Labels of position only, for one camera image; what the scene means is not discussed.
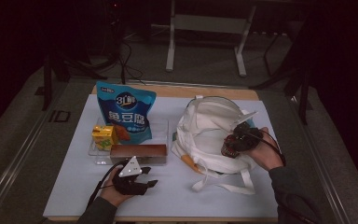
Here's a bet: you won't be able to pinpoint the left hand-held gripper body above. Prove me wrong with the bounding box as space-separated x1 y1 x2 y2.
111 156 148 196

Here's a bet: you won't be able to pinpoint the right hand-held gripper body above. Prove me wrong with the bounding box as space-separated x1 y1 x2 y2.
228 110 264 153

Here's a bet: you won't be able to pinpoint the brown rectangular box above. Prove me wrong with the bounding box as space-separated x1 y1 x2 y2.
109 143 169 165

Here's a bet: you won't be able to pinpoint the white tote bag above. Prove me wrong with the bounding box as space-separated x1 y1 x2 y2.
171 95 265 196

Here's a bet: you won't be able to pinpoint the clear plastic container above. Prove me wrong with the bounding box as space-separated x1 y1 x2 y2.
88 116 171 166

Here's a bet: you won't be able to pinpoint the yellow juice carton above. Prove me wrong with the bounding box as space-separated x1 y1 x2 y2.
91 124 119 152

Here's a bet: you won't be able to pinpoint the blue snack bag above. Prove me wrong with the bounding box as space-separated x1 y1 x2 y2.
95 80 158 145

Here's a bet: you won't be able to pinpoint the person's left hand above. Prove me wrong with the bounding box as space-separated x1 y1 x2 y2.
99 174 131 208

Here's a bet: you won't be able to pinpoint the person's right hand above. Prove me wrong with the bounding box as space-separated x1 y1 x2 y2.
245 126 285 172

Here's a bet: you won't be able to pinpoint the black metal stand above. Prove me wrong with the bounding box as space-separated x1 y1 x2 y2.
250 12 315 126
41 50 109 112

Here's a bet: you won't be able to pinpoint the white metal stand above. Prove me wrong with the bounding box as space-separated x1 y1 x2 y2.
165 0 257 78

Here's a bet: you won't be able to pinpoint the left hand-held gripper cable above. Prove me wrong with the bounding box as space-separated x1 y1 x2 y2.
86 159 129 210

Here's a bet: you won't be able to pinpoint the hand-held gripper cable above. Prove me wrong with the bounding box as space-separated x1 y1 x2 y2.
86 159 129 210
245 129 320 224

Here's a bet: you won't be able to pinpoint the right hand-held gripper cable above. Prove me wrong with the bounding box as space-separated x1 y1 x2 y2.
245 129 320 224

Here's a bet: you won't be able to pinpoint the aluminium floor rail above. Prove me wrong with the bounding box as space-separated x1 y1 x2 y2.
0 90 71 224
287 92 353 224

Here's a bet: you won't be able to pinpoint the black floor cables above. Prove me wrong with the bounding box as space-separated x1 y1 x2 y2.
103 0 145 86

